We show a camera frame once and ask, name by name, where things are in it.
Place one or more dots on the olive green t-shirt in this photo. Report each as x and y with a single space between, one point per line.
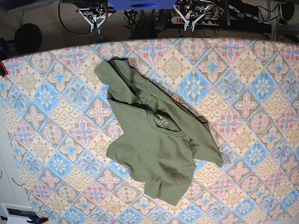
161 139

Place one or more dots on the white power strip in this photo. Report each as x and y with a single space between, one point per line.
206 20

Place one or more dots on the patterned tile tablecloth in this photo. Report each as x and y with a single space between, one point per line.
60 125

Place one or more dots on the black round stool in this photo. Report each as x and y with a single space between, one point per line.
28 38

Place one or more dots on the blue orange clamp lower left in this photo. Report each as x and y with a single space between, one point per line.
35 221

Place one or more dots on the white floor vent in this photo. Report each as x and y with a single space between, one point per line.
16 214

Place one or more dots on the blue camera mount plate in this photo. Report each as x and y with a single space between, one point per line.
122 5

